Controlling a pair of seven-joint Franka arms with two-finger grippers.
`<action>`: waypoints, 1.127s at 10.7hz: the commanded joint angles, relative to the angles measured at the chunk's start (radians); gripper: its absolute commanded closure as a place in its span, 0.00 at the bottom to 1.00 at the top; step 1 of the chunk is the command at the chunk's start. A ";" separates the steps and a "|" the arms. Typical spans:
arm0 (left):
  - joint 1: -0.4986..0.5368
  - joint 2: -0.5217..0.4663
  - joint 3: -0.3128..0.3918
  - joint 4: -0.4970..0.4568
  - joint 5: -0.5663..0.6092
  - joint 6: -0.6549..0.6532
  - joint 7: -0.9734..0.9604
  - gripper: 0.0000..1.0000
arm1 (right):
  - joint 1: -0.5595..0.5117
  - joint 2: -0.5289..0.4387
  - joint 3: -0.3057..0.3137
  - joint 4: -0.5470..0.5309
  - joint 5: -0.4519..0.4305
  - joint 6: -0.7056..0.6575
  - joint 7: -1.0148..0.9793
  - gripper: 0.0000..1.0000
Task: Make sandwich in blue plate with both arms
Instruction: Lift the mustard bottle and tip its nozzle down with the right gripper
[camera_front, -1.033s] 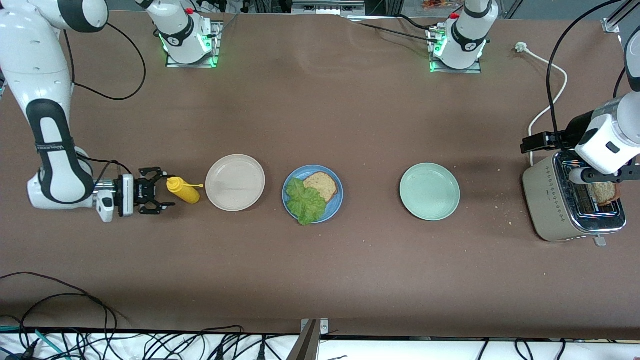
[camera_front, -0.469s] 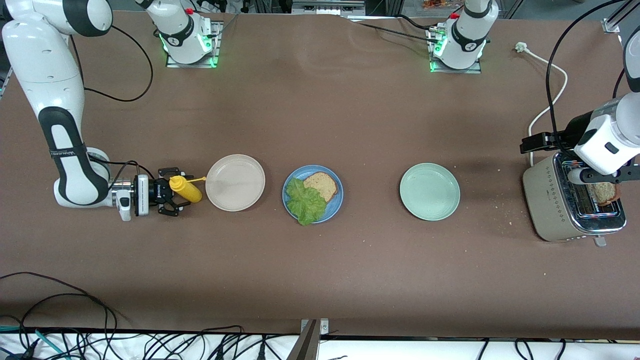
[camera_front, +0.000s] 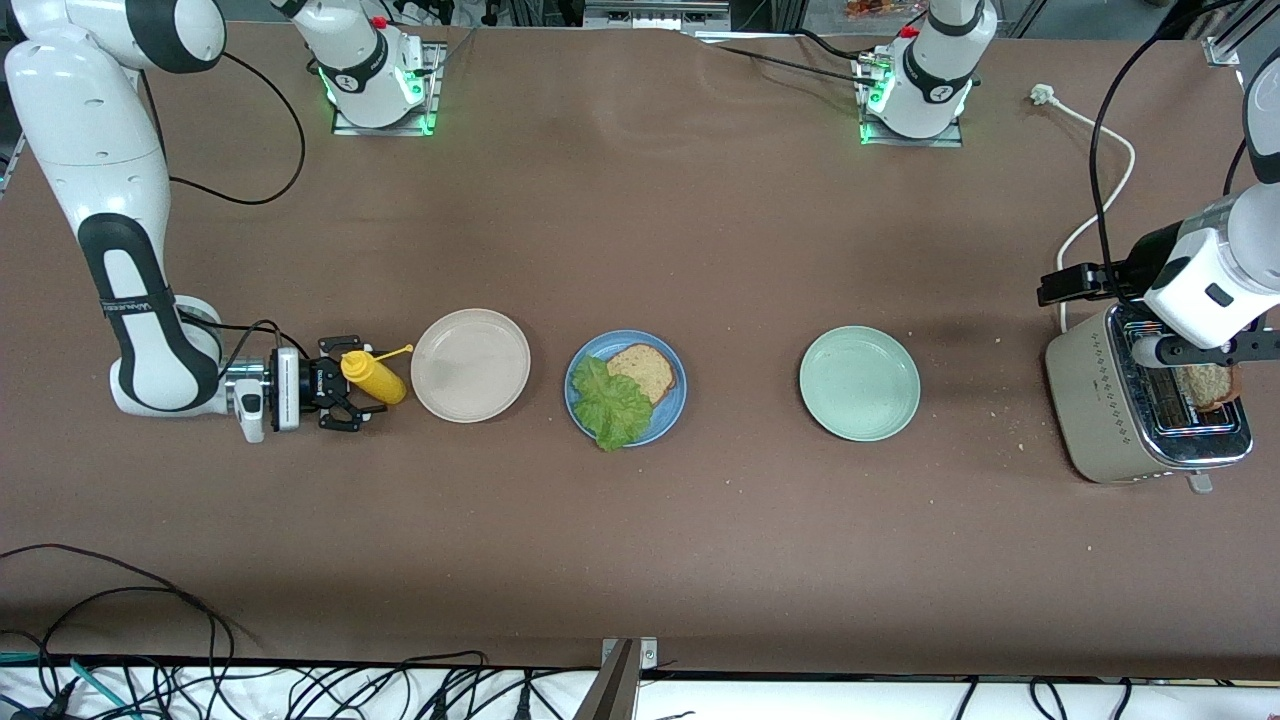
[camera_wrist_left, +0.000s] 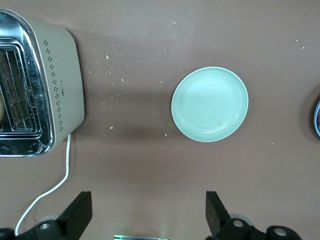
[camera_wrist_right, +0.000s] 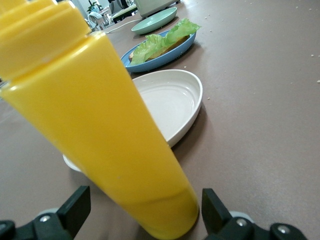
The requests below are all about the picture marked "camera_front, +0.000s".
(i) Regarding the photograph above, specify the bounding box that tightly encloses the yellow mustard squeeze bottle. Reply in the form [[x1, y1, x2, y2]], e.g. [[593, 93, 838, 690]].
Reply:
[[340, 344, 414, 407]]

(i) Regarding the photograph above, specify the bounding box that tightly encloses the aluminium frame corner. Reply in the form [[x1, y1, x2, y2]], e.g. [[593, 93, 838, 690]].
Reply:
[[1205, 0, 1280, 69]]

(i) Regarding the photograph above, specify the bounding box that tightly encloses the aluminium profile post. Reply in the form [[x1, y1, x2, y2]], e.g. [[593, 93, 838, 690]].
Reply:
[[573, 636, 661, 720]]

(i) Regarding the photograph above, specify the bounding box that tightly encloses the beige round plate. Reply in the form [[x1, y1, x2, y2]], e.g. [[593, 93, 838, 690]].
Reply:
[[410, 308, 532, 424]]

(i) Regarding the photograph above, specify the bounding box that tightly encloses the mint green round plate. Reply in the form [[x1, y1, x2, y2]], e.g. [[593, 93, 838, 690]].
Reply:
[[798, 325, 922, 443]]

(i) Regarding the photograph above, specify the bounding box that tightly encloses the long black cable loop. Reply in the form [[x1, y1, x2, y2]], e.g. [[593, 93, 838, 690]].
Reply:
[[0, 543, 241, 666]]

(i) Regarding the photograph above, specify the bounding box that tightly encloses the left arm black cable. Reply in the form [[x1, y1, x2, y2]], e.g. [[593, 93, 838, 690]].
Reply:
[[1088, 0, 1280, 301]]

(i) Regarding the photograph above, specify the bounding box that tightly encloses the short black cable loop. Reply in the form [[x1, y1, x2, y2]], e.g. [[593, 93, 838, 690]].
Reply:
[[38, 587, 236, 701]]

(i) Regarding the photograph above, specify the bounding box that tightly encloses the green lettuce leaf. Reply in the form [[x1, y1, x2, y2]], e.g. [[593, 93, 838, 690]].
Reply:
[[570, 355, 655, 453]]

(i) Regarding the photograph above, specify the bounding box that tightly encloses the blue round plate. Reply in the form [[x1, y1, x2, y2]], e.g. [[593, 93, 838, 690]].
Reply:
[[564, 329, 689, 448]]

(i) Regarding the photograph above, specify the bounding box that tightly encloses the beige chrome toaster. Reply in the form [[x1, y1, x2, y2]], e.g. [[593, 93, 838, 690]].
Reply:
[[1044, 296, 1255, 495]]

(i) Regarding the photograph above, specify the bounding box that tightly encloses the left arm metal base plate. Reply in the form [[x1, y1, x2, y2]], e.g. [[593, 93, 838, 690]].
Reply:
[[852, 50, 966, 149]]

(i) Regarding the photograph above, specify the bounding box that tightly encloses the teal cable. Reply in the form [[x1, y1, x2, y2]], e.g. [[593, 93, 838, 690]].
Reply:
[[0, 652, 136, 720]]

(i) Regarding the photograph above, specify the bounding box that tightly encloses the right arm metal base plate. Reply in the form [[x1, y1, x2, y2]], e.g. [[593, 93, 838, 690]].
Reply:
[[331, 40, 448, 138]]

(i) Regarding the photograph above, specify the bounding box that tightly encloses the black base cable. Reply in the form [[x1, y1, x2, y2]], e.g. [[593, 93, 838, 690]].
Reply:
[[695, 28, 886, 89]]

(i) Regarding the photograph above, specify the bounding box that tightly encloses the white toaster power cord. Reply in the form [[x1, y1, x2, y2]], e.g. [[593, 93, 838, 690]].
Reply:
[[1030, 84, 1138, 334]]

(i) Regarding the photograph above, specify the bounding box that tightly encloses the toasted bread slice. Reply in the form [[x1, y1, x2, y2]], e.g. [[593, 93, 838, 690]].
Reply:
[[1172, 362, 1244, 413], [607, 343, 678, 406]]

